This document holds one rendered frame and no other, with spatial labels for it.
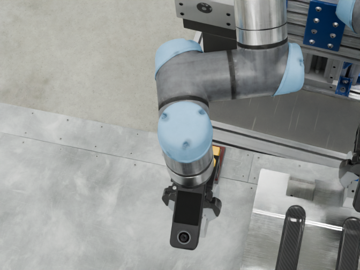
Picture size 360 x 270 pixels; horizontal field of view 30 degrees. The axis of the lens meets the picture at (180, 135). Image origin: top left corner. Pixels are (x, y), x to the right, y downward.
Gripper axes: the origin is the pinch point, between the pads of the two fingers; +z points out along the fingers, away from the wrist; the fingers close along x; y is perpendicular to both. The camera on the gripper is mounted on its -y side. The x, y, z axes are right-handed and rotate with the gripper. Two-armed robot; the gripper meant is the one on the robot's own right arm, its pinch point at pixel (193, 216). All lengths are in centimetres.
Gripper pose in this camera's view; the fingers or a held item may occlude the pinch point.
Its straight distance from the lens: 124.6
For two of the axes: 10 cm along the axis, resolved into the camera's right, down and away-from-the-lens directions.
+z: 0.7, 4.1, 9.1
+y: 2.4, -8.9, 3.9
